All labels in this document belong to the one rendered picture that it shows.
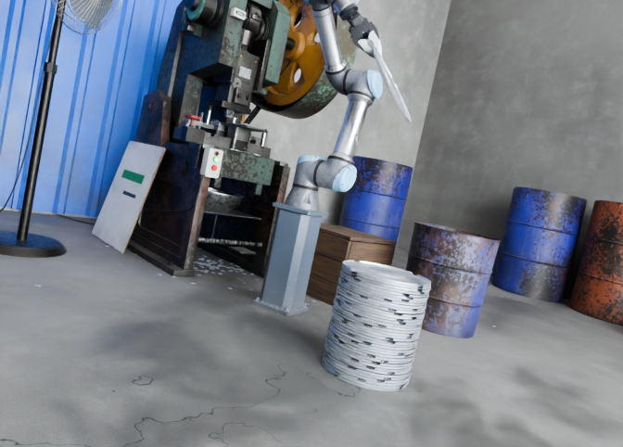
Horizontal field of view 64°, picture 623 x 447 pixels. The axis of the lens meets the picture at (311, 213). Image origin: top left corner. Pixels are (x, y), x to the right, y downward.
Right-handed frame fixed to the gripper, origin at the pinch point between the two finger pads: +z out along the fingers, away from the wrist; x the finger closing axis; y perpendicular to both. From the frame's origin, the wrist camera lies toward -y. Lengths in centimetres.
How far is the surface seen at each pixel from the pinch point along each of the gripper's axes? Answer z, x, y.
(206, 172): -14, 91, 38
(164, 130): -58, 112, 71
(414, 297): 75, 31, -22
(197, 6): -91, 56, 52
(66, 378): 45, 105, -76
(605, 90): 46, -163, 320
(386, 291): 69, 37, -27
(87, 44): -151, 141, 101
